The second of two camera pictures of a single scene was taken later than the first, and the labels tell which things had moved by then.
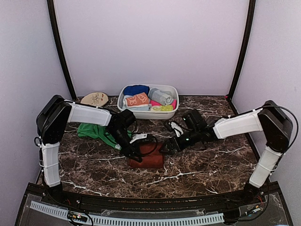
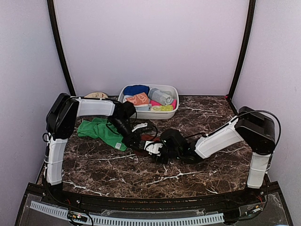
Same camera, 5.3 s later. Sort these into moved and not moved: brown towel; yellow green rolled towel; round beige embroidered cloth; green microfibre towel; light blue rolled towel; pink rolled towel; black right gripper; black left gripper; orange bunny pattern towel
Moved: brown towel; black left gripper; black right gripper
Not moved: yellow green rolled towel; light blue rolled towel; green microfibre towel; pink rolled towel; orange bunny pattern towel; round beige embroidered cloth
